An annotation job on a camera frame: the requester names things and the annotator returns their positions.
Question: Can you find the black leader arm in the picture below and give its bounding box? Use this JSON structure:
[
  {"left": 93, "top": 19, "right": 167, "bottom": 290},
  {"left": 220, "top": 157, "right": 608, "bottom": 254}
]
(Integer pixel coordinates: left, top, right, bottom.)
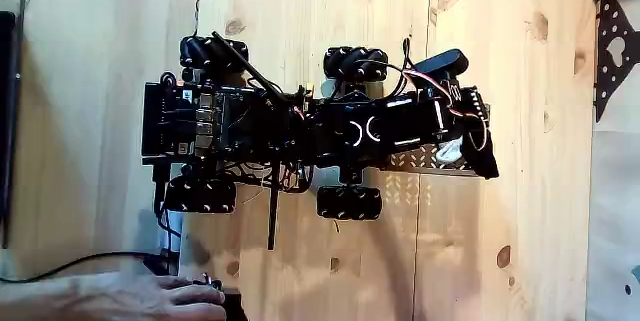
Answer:
[{"left": 192, "top": 271, "right": 249, "bottom": 321}]

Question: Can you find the white sock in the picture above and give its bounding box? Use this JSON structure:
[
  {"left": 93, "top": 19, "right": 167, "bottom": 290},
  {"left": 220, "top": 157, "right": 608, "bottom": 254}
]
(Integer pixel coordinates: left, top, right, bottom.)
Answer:
[{"left": 434, "top": 136, "right": 465, "bottom": 164}]

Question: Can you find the black perforated basket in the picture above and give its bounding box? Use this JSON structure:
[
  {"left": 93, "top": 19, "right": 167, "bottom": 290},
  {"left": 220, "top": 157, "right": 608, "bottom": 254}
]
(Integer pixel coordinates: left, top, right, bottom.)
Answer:
[{"left": 387, "top": 103, "right": 491, "bottom": 177}]

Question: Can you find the person's hand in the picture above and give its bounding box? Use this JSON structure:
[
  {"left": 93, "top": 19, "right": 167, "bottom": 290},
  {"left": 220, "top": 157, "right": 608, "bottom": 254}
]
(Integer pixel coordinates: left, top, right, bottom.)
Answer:
[{"left": 67, "top": 271, "right": 229, "bottom": 321}]

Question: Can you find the black mecanum wheel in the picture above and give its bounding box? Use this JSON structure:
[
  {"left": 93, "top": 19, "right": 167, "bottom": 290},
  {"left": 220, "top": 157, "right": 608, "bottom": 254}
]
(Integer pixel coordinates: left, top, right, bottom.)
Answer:
[
  {"left": 179, "top": 35, "right": 250, "bottom": 73},
  {"left": 316, "top": 184, "right": 384, "bottom": 221},
  {"left": 164, "top": 176, "right": 238, "bottom": 214},
  {"left": 323, "top": 46, "right": 389, "bottom": 82}
]

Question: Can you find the black perforated star plate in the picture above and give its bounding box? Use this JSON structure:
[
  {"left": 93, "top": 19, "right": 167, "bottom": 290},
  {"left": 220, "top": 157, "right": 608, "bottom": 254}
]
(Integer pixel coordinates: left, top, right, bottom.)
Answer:
[{"left": 593, "top": 0, "right": 640, "bottom": 123}]

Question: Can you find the black antenna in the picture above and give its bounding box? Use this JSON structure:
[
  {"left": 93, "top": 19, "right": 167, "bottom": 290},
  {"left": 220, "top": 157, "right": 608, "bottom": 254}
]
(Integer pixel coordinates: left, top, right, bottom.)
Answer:
[
  {"left": 268, "top": 160, "right": 280, "bottom": 251},
  {"left": 211, "top": 31, "right": 287, "bottom": 106}
]

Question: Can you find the black mobile base chassis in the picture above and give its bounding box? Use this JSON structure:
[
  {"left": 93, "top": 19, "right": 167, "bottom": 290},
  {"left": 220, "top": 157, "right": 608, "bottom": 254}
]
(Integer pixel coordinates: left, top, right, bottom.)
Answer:
[{"left": 141, "top": 73, "right": 391, "bottom": 195}]

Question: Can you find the thin black rod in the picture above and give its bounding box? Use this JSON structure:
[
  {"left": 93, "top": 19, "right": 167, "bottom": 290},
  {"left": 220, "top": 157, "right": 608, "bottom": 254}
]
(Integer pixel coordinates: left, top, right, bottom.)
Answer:
[{"left": 2, "top": 0, "right": 27, "bottom": 250}]

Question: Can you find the black panel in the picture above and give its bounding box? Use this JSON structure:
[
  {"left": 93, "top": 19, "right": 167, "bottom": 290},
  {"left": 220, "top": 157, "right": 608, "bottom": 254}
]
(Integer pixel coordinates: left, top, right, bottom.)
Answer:
[{"left": 0, "top": 10, "right": 16, "bottom": 222}]

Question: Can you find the red white servo cable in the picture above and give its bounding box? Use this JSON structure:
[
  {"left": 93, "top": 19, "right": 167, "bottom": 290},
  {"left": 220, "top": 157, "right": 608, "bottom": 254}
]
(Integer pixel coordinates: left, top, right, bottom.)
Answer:
[{"left": 399, "top": 66, "right": 490, "bottom": 153}]

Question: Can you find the black oval wrist camera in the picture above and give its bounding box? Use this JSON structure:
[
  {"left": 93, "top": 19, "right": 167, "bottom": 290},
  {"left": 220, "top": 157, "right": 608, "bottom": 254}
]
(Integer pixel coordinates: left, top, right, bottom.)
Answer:
[{"left": 413, "top": 48, "right": 470, "bottom": 77}]

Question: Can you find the black power cable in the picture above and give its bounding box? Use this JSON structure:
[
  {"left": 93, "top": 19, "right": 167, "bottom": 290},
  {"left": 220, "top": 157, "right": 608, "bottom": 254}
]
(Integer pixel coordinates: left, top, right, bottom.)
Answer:
[{"left": 0, "top": 250, "right": 174, "bottom": 285}]

